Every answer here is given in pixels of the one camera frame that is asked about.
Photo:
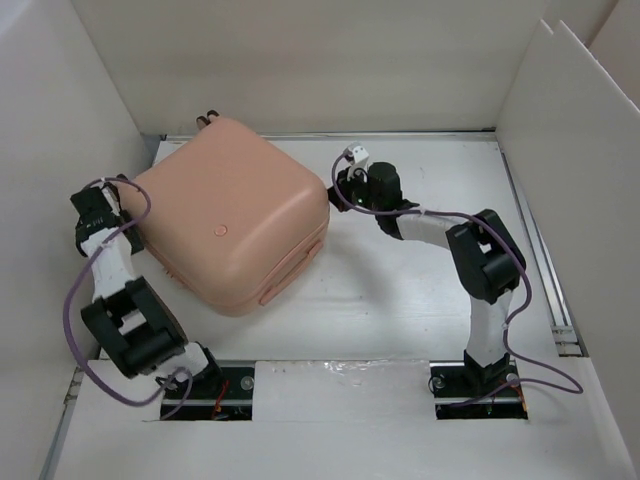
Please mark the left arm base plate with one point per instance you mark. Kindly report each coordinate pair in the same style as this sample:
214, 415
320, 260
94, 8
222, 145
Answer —
232, 401

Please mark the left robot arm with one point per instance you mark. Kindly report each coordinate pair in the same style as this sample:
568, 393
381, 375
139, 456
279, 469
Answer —
126, 317

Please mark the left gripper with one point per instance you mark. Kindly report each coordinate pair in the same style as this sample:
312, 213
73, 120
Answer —
138, 243

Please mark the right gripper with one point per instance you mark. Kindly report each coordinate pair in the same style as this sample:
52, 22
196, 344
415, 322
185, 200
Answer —
339, 193

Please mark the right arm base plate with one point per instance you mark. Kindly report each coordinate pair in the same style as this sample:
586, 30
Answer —
457, 396

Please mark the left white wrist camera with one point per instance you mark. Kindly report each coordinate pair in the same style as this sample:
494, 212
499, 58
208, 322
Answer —
111, 194

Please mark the pink suitcase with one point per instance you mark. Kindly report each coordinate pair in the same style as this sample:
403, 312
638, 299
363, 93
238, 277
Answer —
230, 216

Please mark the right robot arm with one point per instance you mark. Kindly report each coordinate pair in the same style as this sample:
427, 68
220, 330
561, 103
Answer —
487, 261

